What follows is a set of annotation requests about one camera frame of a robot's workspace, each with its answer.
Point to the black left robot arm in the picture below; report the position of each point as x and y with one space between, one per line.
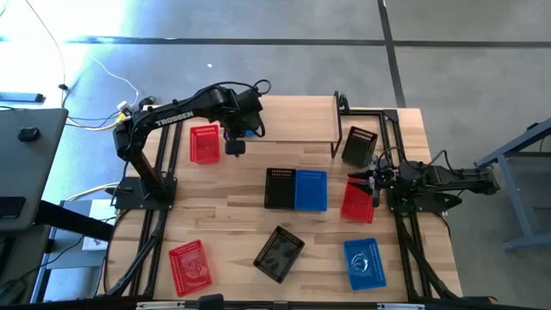
172 118

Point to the white power strip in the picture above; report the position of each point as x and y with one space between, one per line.
123 107

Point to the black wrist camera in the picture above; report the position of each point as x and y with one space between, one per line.
376 199
235 148

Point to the black aluminium table frame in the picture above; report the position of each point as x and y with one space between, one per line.
366 112

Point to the blue plastic basket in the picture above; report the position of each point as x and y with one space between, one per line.
365 264
311 191

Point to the blue-grey metal table frame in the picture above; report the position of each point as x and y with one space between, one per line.
515 202

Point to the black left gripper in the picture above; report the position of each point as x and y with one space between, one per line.
237 127

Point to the wooden shelf with black legs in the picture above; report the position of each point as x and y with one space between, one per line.
297 118

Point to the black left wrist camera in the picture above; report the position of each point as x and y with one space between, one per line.
235 148

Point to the black plastic basket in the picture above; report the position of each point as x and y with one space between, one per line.
279 255
280 191
359 148

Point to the grey desk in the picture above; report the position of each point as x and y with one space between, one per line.
39 172

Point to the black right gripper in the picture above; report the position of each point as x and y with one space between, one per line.
385 176

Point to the black computer mouse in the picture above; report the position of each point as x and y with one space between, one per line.
29 134

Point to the black floor object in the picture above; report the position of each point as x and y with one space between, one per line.
10 293

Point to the red plastic basket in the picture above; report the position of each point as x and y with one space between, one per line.
205 146
357 208
190 269

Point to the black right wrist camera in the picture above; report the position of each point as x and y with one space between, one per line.
376 199

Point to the black plug adaptor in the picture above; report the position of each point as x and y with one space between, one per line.
146 102

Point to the small black device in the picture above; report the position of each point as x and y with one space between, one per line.
211 302

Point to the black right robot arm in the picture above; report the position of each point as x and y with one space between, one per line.
452 176

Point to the black desk beam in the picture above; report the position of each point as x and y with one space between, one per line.
73 221

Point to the dark flat bar device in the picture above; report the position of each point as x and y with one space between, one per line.
21 97

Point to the white paper sheet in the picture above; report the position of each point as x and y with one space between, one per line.
101 211

